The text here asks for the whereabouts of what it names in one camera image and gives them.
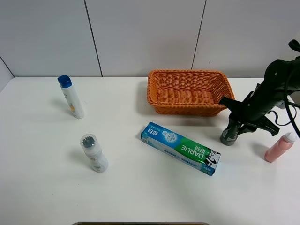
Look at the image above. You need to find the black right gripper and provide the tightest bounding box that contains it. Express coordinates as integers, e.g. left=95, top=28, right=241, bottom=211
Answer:
left=221, top=83, right=284, bottom=136

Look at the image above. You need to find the dark green tube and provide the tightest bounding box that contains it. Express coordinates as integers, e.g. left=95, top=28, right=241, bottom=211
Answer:
left=220, top=119, right=242, bottom=146

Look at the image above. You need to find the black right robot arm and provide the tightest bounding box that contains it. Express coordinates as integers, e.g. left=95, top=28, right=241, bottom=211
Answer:
left=219, top=56, right=300, bottom=141

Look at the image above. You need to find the Darlie toothpaste box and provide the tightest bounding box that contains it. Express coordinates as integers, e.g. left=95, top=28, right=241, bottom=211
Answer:
left=141, top=122, right=221, bottom=176

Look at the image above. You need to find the orange woven basket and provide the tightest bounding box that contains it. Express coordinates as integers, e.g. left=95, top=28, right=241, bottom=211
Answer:
left=147, top=69, right=235, bottom=117

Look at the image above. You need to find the pink bottle white cap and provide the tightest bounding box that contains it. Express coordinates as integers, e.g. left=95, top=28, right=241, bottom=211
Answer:
left=264, top=132, right=297, bottom=163

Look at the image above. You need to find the white bottle clear brush cap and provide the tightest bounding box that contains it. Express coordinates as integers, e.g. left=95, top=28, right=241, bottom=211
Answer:
left=80, top=134, right=108, bottom=173

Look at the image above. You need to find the white bottle blue cap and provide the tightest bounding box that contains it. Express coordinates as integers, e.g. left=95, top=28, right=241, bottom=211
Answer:
left=57, top=75, right=84, bottom=119

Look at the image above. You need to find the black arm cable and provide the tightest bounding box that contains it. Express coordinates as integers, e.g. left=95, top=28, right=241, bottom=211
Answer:
left=269, top=63, right=300, bottom=139

